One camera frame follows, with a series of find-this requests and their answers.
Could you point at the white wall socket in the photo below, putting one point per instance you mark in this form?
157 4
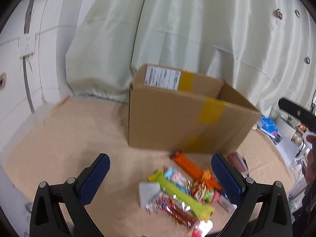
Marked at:
26 45

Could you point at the orange snack bar packet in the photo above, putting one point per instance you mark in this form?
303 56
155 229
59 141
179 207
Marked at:
196 173

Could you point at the blue plastic bag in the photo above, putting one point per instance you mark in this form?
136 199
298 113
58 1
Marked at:
268 126

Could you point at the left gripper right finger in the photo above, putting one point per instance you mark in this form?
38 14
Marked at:
262 209

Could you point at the orange beaded toy keychain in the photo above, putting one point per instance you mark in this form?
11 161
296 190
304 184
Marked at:
207 188

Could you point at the red sausage snack packet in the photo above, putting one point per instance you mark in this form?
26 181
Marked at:
195 227

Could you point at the blue plush keychain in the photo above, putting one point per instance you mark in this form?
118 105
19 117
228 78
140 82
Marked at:
178 179

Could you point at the pink wafer packet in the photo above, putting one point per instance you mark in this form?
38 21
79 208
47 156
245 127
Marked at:
239 162

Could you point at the green snack bar packet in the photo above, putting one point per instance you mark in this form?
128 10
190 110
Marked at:
201 211

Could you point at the pale green curtain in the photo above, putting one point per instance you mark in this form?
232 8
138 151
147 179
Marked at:
265 49

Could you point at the white charger plug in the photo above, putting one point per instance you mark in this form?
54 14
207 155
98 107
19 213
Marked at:
147 190

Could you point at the brown cardboard box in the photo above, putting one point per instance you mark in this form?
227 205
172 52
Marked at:
177 110

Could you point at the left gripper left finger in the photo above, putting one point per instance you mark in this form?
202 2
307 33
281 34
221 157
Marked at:
47 218

